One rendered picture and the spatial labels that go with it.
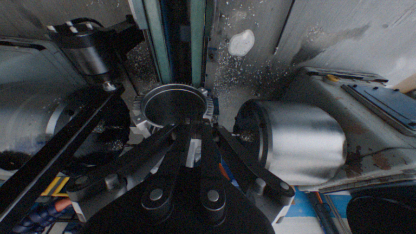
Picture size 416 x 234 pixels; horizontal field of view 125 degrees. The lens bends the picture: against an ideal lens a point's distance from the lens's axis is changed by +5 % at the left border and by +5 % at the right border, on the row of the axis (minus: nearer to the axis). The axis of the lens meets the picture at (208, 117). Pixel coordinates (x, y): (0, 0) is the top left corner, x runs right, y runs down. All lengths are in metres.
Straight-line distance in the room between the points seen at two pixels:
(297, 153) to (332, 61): 0.42
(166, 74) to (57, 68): 0.40
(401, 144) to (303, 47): 0.33
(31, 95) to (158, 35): 0.29
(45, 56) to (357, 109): 0.91
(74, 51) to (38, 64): 0.35
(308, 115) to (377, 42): 0.40
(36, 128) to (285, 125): 0.49
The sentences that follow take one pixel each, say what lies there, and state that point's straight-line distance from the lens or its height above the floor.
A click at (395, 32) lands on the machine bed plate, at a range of 0.71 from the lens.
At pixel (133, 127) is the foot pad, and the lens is 0.31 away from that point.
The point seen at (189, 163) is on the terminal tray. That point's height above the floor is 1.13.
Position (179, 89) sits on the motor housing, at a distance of 0.35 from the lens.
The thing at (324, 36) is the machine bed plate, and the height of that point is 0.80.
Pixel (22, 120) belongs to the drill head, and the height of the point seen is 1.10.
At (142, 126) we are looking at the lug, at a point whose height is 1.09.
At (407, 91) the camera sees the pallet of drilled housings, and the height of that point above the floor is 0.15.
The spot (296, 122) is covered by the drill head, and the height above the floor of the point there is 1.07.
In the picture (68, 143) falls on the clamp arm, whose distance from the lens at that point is 0.26.
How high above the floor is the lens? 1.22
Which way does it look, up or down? 41 degrees down
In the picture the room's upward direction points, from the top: 179 degrees counter-clockwise
